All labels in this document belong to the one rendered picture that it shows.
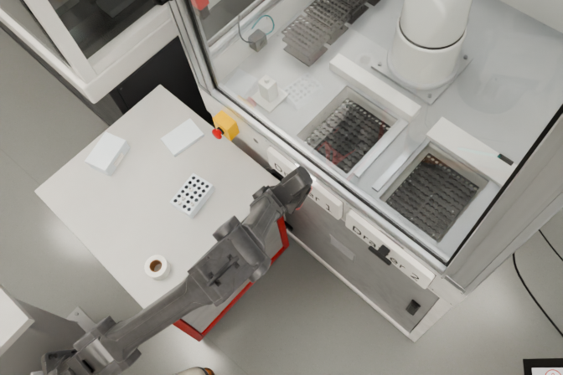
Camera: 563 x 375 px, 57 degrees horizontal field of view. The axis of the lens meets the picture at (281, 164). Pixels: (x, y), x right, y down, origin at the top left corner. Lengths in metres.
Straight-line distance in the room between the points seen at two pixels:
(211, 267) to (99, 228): 0.98
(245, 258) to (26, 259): 2.00
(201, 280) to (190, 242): 0.83
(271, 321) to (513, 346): 1.01
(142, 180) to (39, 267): 1.06
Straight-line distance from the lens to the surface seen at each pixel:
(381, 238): 1.45
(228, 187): 1.72
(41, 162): 2.98
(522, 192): 0.91
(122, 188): 1.82
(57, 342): 2.13
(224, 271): 0.86
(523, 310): 2.48
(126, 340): 1.04
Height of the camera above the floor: 2.29
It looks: 63 degrees down
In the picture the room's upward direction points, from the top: 10 degrees counter-clockwise
